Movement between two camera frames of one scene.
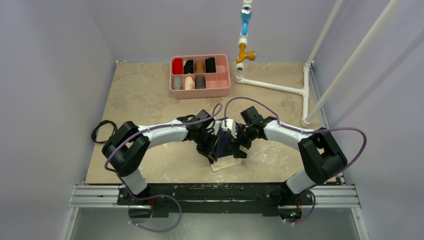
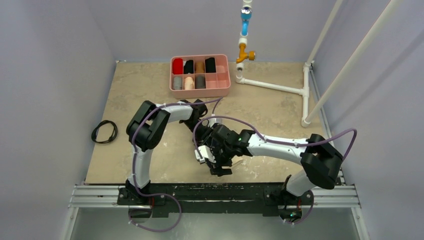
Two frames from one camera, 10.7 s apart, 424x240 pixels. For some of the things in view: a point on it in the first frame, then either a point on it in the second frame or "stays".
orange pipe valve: (243, 55) stays
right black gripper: (238, 145) to (219, 166)
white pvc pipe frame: (307, 118) stays
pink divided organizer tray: (217, 84) stays
